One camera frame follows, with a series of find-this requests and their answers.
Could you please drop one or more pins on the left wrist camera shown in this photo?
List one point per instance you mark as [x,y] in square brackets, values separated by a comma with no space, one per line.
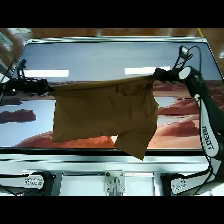
[22,68]

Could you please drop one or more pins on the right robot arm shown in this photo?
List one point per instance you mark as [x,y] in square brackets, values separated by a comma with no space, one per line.
[210,120]

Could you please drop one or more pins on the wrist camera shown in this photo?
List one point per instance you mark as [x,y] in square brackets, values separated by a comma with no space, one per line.
[181,58]
[22,68]

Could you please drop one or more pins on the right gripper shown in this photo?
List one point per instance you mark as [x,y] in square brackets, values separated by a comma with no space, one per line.
[165,75]

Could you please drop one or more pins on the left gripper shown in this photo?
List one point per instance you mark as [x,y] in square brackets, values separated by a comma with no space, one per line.
[41,86]

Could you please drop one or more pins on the silver frame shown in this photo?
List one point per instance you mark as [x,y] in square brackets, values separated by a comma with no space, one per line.
[83,163]

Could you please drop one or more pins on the brown T-shirt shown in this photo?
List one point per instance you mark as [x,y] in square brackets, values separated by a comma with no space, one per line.
[103,110]

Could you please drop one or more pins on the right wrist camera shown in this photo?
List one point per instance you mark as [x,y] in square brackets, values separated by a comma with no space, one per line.
[181,58]

